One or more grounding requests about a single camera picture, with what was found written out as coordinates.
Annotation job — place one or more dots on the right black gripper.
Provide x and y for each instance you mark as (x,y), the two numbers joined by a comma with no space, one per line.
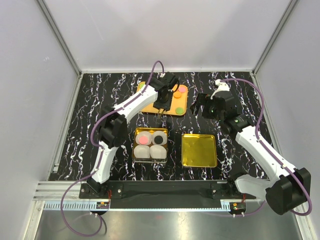
(203,99)

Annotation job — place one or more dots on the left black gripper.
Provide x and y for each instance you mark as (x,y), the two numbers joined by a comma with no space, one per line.
(166,106)

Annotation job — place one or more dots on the black round cookie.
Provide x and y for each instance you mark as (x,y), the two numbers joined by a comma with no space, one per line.
(158,140)

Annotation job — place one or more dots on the pink round cookie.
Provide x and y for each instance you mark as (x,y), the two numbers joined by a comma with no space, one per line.
(143,140)

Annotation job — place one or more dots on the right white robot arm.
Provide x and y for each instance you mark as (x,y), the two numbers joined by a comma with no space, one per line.
(287,187)

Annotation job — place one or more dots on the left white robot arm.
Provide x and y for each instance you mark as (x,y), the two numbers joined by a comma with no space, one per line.
(111,130)

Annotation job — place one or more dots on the orange round cookie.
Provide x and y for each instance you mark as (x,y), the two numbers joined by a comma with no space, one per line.
(177,94)

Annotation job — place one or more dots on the pink cookie top right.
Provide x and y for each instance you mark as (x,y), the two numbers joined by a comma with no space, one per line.
(182,89)

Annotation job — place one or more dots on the orange plastic tray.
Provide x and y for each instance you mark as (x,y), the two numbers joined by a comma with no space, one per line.
(175,103)

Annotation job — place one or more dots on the green cookie bottom right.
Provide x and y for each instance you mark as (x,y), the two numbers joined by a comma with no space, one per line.
(179,110)

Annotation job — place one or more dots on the gold tin lid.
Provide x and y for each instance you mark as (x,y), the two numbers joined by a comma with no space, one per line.
(198,150)

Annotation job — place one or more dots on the gold tin with cups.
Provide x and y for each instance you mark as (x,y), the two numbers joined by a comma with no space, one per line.
(150,153)

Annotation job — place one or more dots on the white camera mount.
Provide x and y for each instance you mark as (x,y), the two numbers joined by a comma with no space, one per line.
(221,87)

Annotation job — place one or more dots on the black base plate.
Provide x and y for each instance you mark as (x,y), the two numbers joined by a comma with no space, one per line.
(162,195)

